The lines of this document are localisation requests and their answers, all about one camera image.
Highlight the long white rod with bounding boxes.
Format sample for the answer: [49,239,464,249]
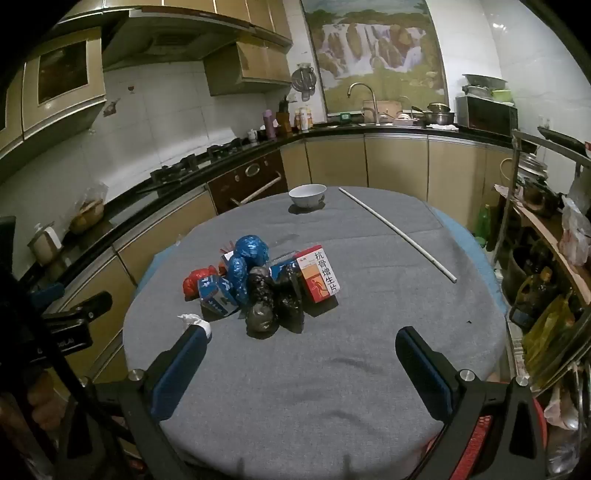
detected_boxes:
[338,187,459,284]

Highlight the red white medicine box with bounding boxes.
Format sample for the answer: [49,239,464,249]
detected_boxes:
[294,247,341,304]

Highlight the white pink plastic bag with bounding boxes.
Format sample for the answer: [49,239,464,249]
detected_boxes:
[558,194,591,278]

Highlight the black kitchen countertop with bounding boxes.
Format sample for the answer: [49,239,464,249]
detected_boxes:
[14,122,525,287]

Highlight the white ceramic bowl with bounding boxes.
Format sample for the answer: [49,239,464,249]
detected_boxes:
[288,184,328,211]

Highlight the dark brown built-in oven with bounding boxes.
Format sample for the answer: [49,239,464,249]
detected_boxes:
[207,150,290,216]

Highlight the blue plastic bag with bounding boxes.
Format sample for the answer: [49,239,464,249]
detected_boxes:
[227,256,250,306]
[233,235,271,269]

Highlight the cooking oil bottle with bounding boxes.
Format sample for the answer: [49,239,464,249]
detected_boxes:
[510,268,555,329]

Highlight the beige wall cabinet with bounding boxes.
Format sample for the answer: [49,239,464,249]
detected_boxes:
[204,39,294,97]

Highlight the glass door wall cabinet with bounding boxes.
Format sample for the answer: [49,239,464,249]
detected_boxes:
[0,25,108,158]

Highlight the round metal strainer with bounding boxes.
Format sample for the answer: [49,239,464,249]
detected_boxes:
[292,62,317,100]

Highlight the person's left hand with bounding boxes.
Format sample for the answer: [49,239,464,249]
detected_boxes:
[25,369,70,432]

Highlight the metal cooking pot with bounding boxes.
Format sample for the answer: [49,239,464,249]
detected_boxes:
[424,102,456,126]

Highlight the beige base cabinets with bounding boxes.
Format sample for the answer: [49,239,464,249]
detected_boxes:
[55,134,514,384]

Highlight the pale blue white box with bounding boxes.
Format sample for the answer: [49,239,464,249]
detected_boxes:
[198,273,242,318]

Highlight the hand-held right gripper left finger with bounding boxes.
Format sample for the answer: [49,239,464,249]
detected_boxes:
[92,323,213,480]

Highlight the metal shelf rack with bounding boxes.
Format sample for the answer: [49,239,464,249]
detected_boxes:
[492,127,591,480]

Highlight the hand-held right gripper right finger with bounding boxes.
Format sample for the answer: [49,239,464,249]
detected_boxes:
[394,325,550,480]

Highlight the black plastic bag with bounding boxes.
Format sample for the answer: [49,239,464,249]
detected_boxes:
[274,263,306,334]
[245,267,280,336]

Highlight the wooden cutting board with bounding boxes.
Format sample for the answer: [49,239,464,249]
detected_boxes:
[362,99,400,123]

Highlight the knife block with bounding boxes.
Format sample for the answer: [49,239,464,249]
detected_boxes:
[276,98,292,135]

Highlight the white tissue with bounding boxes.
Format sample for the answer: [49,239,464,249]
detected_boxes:
[178,313,212,343]

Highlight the metal kitchen faucet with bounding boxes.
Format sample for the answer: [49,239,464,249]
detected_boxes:
[347,82,382,125]

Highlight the green glass bottle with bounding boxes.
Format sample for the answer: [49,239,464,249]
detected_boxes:
[475,203,493,246]

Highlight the grey tablecloth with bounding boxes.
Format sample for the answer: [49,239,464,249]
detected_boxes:
[122,186,509,480]

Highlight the red plastic basket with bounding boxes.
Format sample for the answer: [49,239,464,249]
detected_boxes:
[431,397,549,480]

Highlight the black toaster oven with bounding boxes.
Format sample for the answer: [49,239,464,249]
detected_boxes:
[455,95,519,138]

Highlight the yellow plastic bag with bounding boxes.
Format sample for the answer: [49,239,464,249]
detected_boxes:
[524,295,576,385]

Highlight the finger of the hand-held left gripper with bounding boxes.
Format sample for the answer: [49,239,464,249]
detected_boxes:
[41,291,114,326]
[27,282,66,309]

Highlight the metal basin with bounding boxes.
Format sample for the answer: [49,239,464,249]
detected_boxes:
[462,74,509,92]

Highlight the blue table cover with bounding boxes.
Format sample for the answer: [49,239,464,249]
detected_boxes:
[429,207,505,303]

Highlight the red plastic bag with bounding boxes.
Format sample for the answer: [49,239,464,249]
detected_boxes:
[182,265,218,301]

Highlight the clear bag of food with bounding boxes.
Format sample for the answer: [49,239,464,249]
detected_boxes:
[69,185,110,234]

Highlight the beige lidded container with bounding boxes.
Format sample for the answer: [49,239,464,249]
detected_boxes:
[28,224,64,267]

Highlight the black gas stove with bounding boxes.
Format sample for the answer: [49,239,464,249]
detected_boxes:
[150,137,245,186]

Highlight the waterfall wall picture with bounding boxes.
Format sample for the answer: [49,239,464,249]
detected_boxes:
[300,0,450,117]

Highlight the range hood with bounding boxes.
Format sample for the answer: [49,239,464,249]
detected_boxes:
[102,11,296,71]

